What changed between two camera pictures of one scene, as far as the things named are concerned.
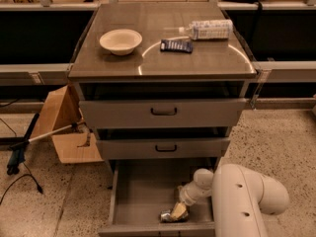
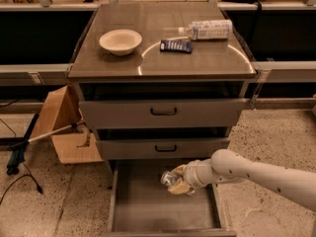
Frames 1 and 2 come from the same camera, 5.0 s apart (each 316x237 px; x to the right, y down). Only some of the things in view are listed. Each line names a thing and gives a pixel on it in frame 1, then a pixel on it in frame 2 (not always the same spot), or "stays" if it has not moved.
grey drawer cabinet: [161, 82] stays
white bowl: [120, 41] stays
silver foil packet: [165, 217] to [168, 178]
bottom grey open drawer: [140, 190] stays
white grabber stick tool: [17, 155] stays
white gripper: [187, 196] to [190, 176]
